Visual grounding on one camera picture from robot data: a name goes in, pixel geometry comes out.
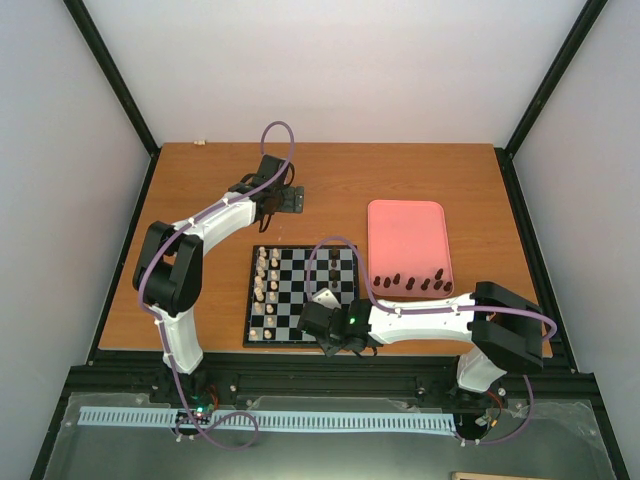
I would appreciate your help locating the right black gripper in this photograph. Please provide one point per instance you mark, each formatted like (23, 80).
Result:
(329, 347)

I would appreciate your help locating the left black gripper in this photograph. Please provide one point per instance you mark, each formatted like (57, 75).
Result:
(290, 198)

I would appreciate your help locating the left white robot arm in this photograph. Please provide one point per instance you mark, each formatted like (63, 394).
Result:
(169, 271)

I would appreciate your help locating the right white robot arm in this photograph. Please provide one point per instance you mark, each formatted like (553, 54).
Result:
(506, 332)

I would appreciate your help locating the black white chessboard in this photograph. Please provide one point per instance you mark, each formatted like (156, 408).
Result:
(277, 291)

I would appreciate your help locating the pink plastic tray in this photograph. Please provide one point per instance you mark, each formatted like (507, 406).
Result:
(409, 238)

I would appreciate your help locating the light blue cable duct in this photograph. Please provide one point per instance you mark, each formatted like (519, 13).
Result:
(271, 421)

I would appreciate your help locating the black aluminium frame rail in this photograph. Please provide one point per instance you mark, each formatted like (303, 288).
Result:
(235, 377)

